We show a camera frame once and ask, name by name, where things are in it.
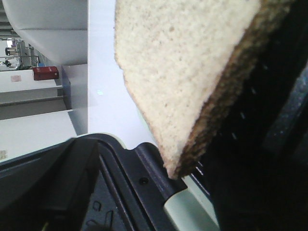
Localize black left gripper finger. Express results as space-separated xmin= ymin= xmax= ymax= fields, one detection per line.
xmin=0 ymin=138 xmax=99 ymax=231

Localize breakfast maker hinged lid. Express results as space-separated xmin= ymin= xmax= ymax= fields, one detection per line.
xmin=0 ymin=131 xmax=219 ymax=231

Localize white bread slice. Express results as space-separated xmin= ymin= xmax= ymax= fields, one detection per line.
xmin=115 ymin=0 xmax=292 ymax=179

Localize mint green breakfast maker base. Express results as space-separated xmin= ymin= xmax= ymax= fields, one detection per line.
xmin=166 ymin=0 xmax=308 ymax=231

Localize red bin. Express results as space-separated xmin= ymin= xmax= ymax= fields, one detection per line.
xmin=33 ymin=66 xmax=59 ymax=81

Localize left grey upholstered chair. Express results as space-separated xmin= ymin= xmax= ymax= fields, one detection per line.
xmin=2 ymin=0 xmax=88 ymax=65

